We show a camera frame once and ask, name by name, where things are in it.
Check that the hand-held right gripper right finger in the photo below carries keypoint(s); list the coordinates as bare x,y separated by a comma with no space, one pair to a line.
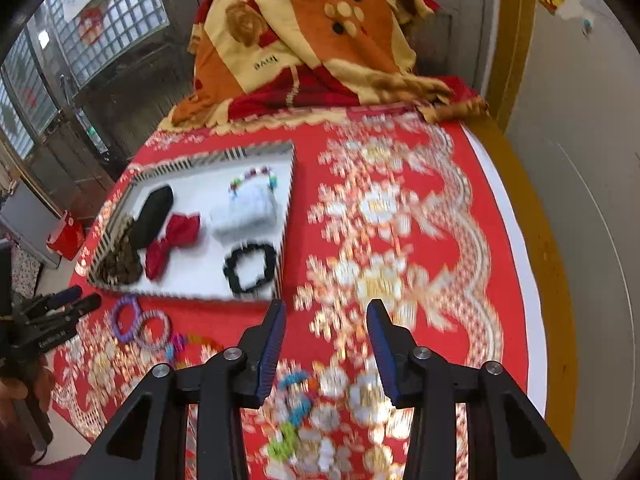
382,355

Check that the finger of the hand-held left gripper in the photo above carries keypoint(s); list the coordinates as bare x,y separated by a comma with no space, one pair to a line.
62,296
82,305

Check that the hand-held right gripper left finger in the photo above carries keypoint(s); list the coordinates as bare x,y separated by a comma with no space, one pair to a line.
270,355

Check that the brown gold scrunchie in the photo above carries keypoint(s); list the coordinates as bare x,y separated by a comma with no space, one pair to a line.
120,262

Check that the black scrunchie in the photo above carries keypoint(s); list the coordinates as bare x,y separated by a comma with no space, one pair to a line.
230,270

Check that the black fabric hair clip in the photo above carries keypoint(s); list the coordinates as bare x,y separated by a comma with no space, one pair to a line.
152,215

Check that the red fabric hair bow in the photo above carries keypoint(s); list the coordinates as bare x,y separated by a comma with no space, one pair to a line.
175,237

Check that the white fluffy beaded pouch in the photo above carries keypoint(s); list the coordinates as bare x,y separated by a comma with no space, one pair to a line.
245,215

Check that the striped rectangular tray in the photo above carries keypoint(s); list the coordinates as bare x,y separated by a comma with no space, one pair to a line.
200,185

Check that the person's left forearm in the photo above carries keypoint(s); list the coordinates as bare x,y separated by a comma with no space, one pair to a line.
50,466

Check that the person's left hand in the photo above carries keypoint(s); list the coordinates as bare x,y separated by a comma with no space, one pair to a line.
12,400

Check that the red paper bag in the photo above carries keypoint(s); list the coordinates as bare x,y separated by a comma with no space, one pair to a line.
67,237

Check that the grey cabinet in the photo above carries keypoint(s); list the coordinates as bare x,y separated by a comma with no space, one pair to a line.
25,215

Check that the red floral embossed tablecloth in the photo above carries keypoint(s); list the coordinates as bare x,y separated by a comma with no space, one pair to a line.
310,210

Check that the white table cover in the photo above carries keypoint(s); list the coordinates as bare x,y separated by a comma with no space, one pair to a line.
536,350

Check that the red window decoration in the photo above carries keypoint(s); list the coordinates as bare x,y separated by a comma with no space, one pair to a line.
91,25

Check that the glass block window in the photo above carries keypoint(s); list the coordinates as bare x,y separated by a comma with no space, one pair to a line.
135,5

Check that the orange cream printed blanket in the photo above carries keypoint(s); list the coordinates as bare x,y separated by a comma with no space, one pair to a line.
310,35

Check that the grey metal door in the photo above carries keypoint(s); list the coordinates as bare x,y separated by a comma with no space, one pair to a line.
460,10

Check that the yellow door frame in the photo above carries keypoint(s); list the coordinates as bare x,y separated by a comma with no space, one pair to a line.
510,35

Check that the blue white wall hook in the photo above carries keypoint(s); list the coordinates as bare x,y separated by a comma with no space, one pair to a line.
587,26

